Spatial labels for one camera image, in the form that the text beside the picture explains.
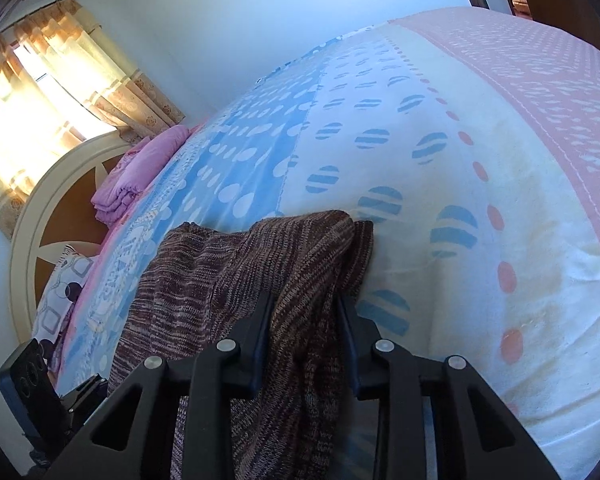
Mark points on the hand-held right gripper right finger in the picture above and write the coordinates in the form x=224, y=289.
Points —
x=355, y=360

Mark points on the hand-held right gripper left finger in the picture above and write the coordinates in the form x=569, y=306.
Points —
x=257, y=360

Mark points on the brown knit sweater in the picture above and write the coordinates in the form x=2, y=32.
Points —
x=290, y=270

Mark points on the white patterned pillow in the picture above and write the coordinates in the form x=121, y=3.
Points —
x=65, y=280

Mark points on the cream and wood headboard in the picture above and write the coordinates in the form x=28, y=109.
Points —
x=25, y=240

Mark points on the folded purple quilt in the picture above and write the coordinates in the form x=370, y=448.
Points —
x=145, y=160

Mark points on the blue and pink patterned bedsheet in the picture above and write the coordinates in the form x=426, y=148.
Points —
x=480, y=160

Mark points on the beige floral curtain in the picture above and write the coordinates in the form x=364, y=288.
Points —
x=55, y=85

